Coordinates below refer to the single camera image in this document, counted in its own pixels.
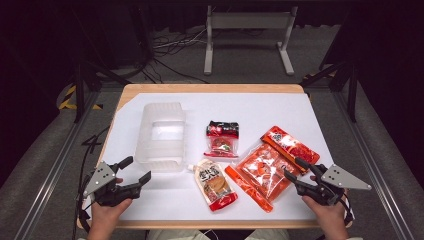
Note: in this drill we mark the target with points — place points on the small red black snack packet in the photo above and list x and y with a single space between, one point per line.
221 140

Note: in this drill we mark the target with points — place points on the person's right hand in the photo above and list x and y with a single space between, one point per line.
328 215

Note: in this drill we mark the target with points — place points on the black metal stand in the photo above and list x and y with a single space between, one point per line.
79 90
351 93

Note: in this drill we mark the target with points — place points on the wooden table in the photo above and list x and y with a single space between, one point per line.
213 88

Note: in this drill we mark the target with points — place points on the spouted sauce pouch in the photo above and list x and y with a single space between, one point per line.
215 186

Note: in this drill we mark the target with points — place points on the translucent plastic container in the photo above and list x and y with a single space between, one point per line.
161 150

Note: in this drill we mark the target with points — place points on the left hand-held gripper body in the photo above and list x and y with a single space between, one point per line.
101 176

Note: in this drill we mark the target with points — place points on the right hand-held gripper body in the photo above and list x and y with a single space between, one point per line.
340 180

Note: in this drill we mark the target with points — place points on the person's left hand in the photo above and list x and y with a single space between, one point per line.
108 213

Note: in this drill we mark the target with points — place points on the white table sheet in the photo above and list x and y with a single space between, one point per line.
260 110

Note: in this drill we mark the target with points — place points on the white metal stand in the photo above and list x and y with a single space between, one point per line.
248 20

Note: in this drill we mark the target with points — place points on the large orange snack packet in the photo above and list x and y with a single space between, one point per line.
263 170

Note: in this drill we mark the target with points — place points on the aluminium floor rail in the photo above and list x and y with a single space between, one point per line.
373 160
56 166

